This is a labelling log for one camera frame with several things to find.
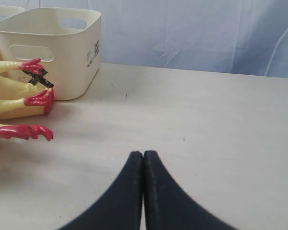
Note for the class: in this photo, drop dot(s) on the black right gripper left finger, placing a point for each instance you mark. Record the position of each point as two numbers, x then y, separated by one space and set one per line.
120 207

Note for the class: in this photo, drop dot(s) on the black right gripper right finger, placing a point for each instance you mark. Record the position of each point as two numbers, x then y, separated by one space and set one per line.
167 206

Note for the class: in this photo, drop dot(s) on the yellow rubber chicken front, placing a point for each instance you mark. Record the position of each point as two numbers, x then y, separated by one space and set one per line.
25 132

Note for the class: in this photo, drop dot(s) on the yellow rubber chicken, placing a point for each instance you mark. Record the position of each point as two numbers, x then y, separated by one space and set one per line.
23 99
25 132

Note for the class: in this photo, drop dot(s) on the yellow rubber chicken top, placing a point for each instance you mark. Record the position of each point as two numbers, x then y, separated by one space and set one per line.
23 99

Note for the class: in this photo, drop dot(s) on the cream bin marked X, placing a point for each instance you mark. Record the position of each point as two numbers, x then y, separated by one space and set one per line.
66 40

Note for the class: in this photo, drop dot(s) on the blue backdrop curtain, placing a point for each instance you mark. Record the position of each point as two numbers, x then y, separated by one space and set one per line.
235 36

